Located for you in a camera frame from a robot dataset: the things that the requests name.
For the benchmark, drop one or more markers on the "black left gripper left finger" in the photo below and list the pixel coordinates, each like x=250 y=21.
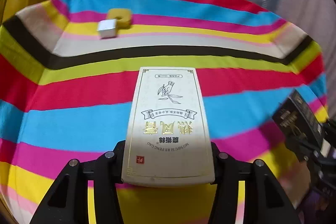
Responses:
x=66 y=201

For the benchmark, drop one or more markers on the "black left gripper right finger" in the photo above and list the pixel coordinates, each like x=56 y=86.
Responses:
x=265 y=201

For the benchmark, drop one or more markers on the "black long box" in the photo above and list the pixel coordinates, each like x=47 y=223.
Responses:
x=304 y=134

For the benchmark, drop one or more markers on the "beige long herbal box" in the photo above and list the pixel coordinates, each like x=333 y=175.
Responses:
x=167 y=142

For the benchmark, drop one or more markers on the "person right hand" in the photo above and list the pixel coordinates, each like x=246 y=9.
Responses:
x=302 y=183

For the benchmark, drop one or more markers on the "colourful striped cloth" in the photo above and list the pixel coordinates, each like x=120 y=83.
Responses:
x=67 y=94

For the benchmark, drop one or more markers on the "small white cube box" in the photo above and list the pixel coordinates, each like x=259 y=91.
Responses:
x=107 y=28

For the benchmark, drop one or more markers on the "yellow sponge block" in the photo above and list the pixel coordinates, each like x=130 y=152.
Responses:
x=122 y=16

